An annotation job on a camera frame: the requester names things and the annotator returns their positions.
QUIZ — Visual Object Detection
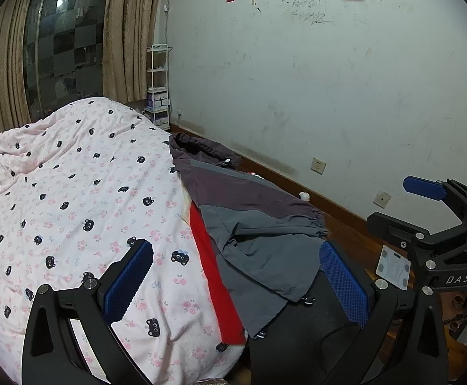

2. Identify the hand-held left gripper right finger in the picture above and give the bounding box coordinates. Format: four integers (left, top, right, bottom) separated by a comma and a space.
319, 241, 450, 385

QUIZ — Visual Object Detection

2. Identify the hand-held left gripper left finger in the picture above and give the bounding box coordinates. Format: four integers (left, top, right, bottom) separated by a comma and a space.
21, 238, 154, 385

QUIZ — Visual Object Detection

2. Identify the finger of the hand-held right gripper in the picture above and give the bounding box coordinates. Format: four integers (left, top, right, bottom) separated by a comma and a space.
366, 212, 422, 247
403, 175, 467, 227

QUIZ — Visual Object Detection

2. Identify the grey and purple jacket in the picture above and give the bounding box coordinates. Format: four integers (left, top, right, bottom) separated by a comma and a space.
168, 132, 330, 339

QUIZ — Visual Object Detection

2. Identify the white bathroom scale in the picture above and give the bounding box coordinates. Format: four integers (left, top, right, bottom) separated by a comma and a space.
376, 244, 412, 289

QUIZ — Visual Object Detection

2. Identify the red garment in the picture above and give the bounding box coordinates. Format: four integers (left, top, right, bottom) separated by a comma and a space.
189, 201, 247, 346

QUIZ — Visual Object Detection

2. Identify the pink printed blanket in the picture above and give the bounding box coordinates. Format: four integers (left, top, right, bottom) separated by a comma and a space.
0, 97, 246, 385

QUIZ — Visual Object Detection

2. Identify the stack of small boxes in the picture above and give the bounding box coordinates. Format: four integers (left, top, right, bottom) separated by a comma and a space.
145, 87, 171, 127

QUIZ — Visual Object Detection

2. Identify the white shelf rack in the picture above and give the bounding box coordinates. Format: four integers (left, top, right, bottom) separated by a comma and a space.
143, 43, 173, 129

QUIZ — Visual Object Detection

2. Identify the beige curtain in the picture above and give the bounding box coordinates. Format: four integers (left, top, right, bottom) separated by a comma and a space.
0, 0, 42, 161
102, 0, 174, 103

